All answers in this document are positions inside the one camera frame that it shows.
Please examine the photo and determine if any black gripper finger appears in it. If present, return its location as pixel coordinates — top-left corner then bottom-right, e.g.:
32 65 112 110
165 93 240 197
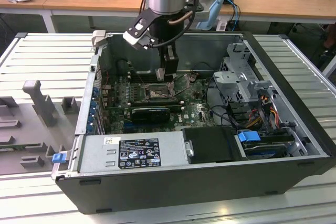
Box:
160 46 180 82

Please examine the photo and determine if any CPU socket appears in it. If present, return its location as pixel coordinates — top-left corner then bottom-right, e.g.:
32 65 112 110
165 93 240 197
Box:
141 81 176 102

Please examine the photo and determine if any black RAM slot row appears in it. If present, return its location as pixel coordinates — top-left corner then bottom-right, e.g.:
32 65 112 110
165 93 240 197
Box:
130 69 178 83
128 99 185 112

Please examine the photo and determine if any blue slot clip strip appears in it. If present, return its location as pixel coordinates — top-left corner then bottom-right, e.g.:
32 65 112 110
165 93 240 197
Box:
88 87 99 133

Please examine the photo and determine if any green motherboard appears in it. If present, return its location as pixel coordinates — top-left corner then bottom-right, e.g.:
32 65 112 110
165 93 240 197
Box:
101 73 218 134

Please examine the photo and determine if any black graphics card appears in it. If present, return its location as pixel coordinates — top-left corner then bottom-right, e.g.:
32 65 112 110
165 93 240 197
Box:
131 107 172 124

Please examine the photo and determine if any grey case release latch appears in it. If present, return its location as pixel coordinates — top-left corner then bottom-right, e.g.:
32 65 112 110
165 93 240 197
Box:
91 30 108 49

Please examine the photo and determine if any grey metal drive cage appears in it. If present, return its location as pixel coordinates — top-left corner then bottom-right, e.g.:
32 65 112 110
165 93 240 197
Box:
212 41 279 110

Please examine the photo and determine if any black plastic shroud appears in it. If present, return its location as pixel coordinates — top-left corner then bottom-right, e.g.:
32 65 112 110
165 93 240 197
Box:
181 126 248 164

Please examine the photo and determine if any hard disk in blue carrier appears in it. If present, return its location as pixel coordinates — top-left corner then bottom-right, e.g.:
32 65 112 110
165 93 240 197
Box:
237 130 295 161

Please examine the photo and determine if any grey power supply unit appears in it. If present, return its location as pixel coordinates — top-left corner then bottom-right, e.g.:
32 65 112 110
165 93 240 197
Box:
78 132 190 173

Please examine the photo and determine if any black open PC case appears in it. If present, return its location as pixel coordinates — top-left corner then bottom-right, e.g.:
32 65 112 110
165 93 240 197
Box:
55 30 336 216

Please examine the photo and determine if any blue plastic case latch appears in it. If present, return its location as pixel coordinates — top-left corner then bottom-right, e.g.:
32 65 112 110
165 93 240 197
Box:
52 153 66 164

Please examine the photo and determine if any grey parts rack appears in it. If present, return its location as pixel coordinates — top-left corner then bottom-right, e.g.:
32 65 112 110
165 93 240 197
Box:
0 79 81 175

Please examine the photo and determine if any person leg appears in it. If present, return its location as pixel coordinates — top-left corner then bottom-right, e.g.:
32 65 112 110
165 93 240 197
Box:
323 24 336 49

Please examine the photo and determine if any metal socket cover frame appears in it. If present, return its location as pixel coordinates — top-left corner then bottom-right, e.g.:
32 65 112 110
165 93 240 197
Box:
173 72 195 97

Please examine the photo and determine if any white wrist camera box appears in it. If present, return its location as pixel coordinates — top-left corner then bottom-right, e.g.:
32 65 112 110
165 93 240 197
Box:
122 10 154 50

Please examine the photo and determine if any black looped cable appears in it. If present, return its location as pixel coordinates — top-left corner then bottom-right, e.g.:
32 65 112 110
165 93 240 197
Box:
204 77 238 128

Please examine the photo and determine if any blue cable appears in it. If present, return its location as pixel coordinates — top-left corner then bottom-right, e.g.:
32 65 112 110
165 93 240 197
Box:
223 0 241 27

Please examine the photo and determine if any yellow red wire bundle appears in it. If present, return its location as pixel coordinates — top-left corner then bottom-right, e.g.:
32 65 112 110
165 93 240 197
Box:
246 102 279 128

